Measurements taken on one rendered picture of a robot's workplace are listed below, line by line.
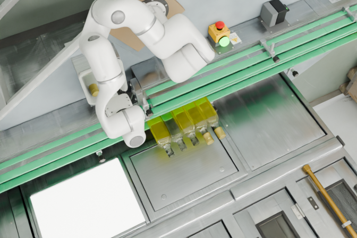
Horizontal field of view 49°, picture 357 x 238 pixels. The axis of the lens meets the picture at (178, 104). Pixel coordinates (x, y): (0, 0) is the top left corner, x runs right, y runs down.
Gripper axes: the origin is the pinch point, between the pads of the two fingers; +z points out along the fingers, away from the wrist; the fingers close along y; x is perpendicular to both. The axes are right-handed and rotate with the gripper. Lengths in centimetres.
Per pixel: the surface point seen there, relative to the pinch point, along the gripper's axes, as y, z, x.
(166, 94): 20.9, -3.2, -9.5
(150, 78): 18.1, 5.1, -5.5
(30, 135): -35.7, 10.5, -14.6
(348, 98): 328, 152, -300
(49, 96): -22.4, 15.1, -3.3
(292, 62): 88, 0, -25
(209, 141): 30.4, -20.9, -26.8
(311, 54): 100, 0, -25
